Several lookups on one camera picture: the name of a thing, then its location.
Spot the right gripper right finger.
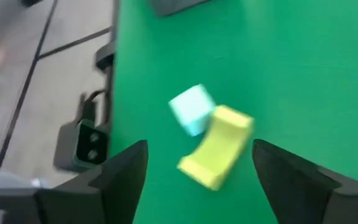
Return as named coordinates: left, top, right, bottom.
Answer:
left=252, top=139, right=358, bottom=224

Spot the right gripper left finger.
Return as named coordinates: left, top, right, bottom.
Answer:
left=35, top=139, right=149, bottom=224

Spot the mint green foam cube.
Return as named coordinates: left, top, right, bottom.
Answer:
left=168, top=83, right=216, bottom=138

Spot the green table mat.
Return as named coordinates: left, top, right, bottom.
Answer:
left=109, top=0, right=358, bottom=224

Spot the dark translucent plastic bin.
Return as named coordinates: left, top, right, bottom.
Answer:
left=150, top=0, right=213, bottom=17

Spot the black table-level camera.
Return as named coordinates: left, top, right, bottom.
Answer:
left=53, top=119, right=110, bottom=172

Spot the black camera cable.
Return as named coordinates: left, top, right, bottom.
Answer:
left=78, top=89, right=108, bottom=125

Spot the black metal table frame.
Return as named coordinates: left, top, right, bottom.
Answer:
left=94, top=0, right=121, bottom=150

